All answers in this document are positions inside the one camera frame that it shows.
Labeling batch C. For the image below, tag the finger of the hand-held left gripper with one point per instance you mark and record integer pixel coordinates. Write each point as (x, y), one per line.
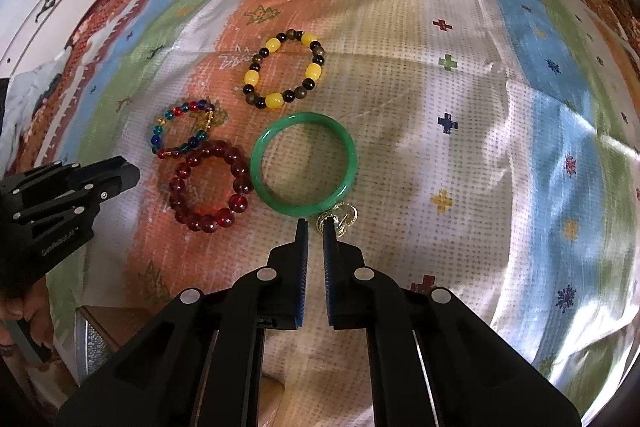
(47, 174)
(117, 179)

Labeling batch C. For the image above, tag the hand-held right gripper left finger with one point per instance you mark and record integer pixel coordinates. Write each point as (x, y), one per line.
(301, 272)

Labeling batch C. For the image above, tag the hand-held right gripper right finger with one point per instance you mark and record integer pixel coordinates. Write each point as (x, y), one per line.
(328, 272)

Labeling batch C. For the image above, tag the person's left hand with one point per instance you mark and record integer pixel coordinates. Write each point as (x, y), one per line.
(35, 312)

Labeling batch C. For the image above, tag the green jade bangle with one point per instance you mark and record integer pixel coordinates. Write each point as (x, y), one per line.
(345, 142)

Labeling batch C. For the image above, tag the colourful striped patterned mat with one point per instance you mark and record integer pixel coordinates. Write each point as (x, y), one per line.
(425, 107)

